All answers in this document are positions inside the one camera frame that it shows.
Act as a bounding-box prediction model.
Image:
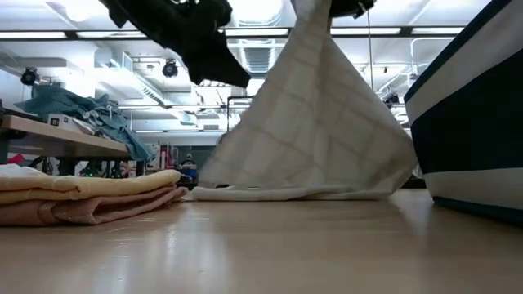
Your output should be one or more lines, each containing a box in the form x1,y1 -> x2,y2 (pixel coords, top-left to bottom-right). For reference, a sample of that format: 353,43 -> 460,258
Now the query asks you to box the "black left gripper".
134,0 -> 253,89

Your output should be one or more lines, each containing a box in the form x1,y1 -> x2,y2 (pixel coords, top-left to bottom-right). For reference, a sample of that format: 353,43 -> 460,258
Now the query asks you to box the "white waffle towel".
190,0 -> 418,203

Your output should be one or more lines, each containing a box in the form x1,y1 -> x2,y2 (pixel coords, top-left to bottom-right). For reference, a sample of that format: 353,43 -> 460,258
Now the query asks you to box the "yellow checked towel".
0,163 -> 182,205

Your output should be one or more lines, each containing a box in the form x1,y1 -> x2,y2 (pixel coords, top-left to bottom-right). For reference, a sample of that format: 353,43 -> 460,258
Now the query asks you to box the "pink towel with white stripes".
0,186 -> 189,227

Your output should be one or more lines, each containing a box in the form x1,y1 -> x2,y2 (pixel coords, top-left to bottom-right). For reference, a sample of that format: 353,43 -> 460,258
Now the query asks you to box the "teal cloth pile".
15,83 -> 156,163

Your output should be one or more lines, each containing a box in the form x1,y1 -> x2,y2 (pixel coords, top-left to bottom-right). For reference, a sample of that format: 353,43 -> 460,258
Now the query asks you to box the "navy fabric storage bin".
403,0 -> 523,225

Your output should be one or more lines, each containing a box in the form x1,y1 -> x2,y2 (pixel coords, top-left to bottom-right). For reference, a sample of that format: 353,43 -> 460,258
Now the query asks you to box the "small white box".
47,114 -> 95,135

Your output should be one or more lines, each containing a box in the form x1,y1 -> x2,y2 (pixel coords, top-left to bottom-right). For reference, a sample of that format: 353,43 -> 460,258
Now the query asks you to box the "black metal stand frame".
226,94 -> 254,134

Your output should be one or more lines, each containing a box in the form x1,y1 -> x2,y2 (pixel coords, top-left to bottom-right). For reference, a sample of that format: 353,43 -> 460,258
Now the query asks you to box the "black ceiling camera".
20,67 -> 40,87
162,59 -> 180,78

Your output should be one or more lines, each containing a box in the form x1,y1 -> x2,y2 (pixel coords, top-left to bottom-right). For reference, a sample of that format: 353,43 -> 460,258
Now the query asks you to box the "thin hanging cable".
365,10 -> 376,93

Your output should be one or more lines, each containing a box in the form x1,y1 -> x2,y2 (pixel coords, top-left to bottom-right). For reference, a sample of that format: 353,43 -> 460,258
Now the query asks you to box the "wooden workbench grey frame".
0,114 -> 131,176

